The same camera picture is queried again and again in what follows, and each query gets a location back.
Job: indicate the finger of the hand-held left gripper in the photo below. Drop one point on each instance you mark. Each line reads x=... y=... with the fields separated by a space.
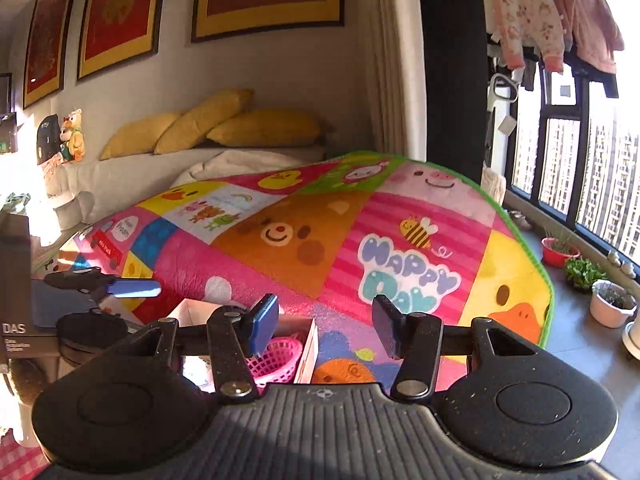
x=132 y=288

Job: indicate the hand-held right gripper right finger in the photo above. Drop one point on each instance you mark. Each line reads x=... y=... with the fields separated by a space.
x=387 y=327

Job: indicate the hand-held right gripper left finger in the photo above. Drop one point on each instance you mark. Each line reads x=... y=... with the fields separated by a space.
x=262 y=322

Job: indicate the pink plastic basket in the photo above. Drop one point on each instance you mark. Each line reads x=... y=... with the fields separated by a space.
x=280 y=360

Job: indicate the pink cardboard box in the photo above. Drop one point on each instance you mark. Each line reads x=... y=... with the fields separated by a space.
x=306 y=355

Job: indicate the green cloth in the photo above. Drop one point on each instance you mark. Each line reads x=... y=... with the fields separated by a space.
x=15 y=202

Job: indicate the colourful cartoon play mat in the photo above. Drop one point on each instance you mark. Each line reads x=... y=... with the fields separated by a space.
x=325 y=220

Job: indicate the black bag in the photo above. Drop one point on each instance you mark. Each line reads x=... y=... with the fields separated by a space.
x=47 y=137

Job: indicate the yellow cushion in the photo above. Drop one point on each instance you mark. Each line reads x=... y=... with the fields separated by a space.
x=205 y=120
x=137 y=135
x=265 y=127

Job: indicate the yellow plush toy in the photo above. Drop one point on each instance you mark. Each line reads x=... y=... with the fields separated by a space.
x=72 y=137

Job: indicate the white blanket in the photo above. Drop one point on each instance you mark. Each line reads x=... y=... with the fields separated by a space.
x=235 y=162

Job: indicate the pair of shoes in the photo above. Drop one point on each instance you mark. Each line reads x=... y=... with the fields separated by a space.
x=520 y=220

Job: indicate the white mop head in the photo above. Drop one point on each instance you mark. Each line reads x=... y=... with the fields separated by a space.
x=492 y=185

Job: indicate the red flower pot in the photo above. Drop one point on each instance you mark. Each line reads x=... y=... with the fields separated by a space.
x=560 y=254

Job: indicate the green potted plant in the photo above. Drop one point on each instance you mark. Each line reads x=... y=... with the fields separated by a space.
x=582 y=272

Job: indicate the white flower pot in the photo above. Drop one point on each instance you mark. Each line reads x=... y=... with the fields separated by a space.
x=612 y=307
x=632 y=340

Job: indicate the white curtain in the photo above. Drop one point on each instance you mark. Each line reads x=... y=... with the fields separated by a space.
x=390 y=60

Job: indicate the floral hanging garment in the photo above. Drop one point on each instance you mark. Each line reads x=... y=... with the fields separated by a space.
x=525 y=10

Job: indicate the black window frame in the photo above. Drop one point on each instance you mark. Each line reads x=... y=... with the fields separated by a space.
x=576 y=170

